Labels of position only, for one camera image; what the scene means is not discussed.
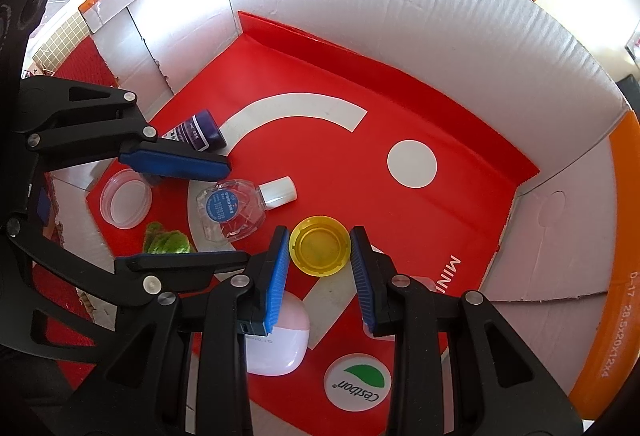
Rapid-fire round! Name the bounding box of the round white lid green leaf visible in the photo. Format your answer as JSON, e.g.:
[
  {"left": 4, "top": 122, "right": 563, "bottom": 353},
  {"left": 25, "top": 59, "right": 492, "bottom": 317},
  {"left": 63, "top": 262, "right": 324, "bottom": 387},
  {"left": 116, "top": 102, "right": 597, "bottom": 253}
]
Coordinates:
[{"left": 323, "top": 352, "right": 393, "bottom": 412}]

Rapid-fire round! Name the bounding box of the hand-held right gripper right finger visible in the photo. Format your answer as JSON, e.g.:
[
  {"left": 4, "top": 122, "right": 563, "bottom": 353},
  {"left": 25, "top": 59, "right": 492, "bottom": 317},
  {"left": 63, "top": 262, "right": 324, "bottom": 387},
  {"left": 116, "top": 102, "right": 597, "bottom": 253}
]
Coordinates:
[{"left": 349, "top": 226, "right": 585, "bottom": 436}]

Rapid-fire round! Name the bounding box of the white orange cardboard box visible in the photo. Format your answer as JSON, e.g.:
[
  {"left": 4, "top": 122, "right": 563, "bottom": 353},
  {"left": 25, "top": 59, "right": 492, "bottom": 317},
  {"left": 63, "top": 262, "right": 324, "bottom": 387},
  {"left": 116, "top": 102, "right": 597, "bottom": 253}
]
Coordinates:
[{"left": 77, "top": 0, "right": 640, "bottom": 436}]

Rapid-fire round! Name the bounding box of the white pink earbuds case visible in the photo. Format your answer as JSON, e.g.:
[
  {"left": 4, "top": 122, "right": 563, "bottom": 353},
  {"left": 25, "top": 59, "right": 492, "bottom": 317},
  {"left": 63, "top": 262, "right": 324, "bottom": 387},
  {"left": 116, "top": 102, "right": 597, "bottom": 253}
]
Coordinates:
[{"left": 245, "top": 291, "right": 312, "bottom": 377}]

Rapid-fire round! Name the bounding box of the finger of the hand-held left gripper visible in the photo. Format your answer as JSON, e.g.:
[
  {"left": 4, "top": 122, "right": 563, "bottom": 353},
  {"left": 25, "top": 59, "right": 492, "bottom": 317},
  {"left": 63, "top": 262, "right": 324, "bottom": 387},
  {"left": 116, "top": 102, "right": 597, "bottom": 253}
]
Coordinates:
[
  {"left": 19, "top": 76, "right": 232, "bottom": 183},
  {"left": 0, "top": 215, "right": 251, "bottom": 364}
]

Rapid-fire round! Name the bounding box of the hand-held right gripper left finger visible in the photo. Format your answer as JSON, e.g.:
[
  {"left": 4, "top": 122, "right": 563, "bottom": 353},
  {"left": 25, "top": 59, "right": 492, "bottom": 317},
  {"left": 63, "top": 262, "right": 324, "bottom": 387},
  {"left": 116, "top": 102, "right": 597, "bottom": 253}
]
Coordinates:
[{"left": 55, "top": 225, "right": 292, "bottom": 436}]

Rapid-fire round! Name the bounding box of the white grid-pattern mat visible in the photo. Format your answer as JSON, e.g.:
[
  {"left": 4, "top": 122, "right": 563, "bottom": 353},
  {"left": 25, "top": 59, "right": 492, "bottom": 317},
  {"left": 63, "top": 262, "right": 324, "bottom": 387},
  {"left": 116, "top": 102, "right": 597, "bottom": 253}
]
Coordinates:
[{"left": 32, "top": 10, "right": 88, "bottom": 71}]

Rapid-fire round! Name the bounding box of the purple small bottle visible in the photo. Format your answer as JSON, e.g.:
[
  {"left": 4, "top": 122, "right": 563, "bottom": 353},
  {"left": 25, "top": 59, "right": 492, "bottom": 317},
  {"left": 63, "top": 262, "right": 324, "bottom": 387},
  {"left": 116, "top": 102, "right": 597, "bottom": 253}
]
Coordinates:
[{"left": 161, "top": 111, "right": 228, "bottom": 153}]

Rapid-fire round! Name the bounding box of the green fuzzy plush piece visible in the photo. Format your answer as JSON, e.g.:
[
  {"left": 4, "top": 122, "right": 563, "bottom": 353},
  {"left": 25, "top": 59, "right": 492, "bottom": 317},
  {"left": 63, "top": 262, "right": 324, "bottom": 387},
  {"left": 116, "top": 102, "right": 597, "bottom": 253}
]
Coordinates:
[{"left": 144, "top": 222, "right": 197, "bottom": 255}]

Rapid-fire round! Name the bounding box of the clear bottle with blue label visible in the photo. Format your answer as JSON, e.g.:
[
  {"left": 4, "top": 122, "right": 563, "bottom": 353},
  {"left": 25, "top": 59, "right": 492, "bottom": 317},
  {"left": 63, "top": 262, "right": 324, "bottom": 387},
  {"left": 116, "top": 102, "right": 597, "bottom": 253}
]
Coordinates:
[{"left": 194, "top": 176, "right": 298, "bottom": 244}]

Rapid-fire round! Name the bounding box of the clear plastic lid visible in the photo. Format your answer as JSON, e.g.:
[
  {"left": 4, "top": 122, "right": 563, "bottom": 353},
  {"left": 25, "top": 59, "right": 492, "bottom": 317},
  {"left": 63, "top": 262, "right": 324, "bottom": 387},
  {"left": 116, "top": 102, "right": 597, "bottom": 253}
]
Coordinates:
[{"left": 99, "top": 168, "right": 153, "bottom": 231}]

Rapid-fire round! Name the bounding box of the yellow plastic lid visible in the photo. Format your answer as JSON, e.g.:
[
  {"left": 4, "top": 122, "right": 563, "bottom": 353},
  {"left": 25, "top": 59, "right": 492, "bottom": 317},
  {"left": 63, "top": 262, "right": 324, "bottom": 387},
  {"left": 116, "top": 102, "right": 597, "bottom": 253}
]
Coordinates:
[{"left": 289, "top": 215, "right": 351, "bottom": 277}]

